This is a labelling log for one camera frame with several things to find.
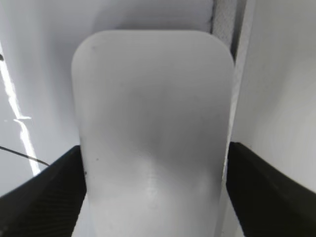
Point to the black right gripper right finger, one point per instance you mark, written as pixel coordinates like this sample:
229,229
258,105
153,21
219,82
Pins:
267,202

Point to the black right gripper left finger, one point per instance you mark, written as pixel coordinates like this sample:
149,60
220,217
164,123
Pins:
49,204

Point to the white plastic board eraser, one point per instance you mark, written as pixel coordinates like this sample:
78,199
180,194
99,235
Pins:
153,111

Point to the white magnetic whiteboard grey frame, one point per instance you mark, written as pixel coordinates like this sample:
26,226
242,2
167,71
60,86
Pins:
38,39

